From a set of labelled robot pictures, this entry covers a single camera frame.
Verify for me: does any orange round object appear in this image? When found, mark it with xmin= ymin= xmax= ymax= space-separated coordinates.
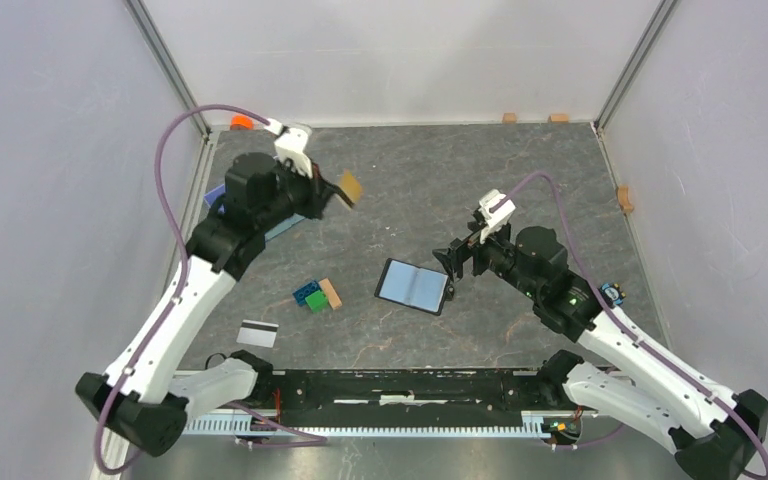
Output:
xmin=229 ymin=115 xmax=254 ymax=130

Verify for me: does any wooden arch block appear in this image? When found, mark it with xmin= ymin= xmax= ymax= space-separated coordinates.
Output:
xmin=616 ymin=185 xmax=635 ymax=215

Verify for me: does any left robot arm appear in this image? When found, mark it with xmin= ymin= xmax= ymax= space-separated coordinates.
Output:
xmin=75 ymin=153 xmax=362 ymax=457

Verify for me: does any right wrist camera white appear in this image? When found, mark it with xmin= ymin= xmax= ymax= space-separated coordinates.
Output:
xmin=478 ymin=189 xmax=516 ymax=244

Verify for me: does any black card holder wallet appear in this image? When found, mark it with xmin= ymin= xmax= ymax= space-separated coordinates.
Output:
xmin=374 ymin=258 xmax=454 ymax=316

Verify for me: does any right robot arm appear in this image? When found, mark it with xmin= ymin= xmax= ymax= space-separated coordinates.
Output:
xmin=432 ymin=226 xmax=768 ymax=479

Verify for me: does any gold credit card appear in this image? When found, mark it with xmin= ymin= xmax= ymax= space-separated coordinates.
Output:
xmin=337 ymin=169 xmax=363 ymax=209

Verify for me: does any blue toy brick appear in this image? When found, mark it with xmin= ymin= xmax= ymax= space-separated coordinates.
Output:
xmin=292 ymin=280 xmax=320 ymax=306

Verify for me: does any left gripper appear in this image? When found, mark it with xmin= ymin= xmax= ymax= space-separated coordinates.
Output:
xmin=256 ymin=154 xmax=339 ymax=232

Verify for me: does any green toy brick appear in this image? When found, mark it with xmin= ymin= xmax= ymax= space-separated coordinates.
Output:
xmin=305 ymin=290 xmax=330 ymax=313

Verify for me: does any purple plastic bin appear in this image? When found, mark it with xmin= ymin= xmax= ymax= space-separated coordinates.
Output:
xmin=203 ymin=184 xmax=226 ymax=209

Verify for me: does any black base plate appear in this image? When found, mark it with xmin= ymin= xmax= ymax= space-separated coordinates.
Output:
xmin=242 ymin=368 xmax=577 ymax=428

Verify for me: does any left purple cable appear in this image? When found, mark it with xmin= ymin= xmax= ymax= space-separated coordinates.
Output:
xmin=94 ymin=103 xmax=329 ymax=476

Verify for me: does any light blue bin with cards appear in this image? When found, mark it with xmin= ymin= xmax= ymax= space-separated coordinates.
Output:
xmin=265 ymin=214 xmax=305 ymax=242

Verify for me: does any blue owl toy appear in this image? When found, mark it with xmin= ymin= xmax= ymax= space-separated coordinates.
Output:
xmin=600 ymin=283 xmax=626 ymax=306

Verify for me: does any silver credit card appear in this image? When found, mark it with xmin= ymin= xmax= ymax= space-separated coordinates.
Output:
xmin=236 ymin=320 xmax=279 ymax=348

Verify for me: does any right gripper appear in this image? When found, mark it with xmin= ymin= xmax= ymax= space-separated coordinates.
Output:
xmin=431 ymin=218 xmax=541 ymax=301

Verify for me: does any aluminium frame rail left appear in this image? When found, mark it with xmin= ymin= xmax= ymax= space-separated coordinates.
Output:
xmin=89 ymin=0 xmax=213 ymax=479

